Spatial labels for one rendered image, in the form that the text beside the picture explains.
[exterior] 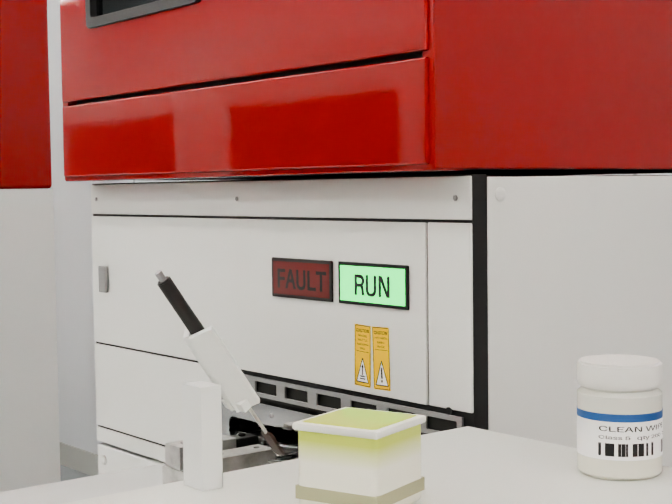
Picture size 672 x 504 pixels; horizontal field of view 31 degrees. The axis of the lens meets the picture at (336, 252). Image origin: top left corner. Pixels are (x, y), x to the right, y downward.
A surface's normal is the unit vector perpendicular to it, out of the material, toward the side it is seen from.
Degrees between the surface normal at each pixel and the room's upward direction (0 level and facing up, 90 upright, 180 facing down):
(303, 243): 90
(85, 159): 90
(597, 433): 90
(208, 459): 90
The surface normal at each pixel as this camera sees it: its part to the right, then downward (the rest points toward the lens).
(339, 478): -0.55, 0.05
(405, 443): 0.84, 0.02
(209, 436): 0.63, 0.04
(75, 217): -0.78, 0.04
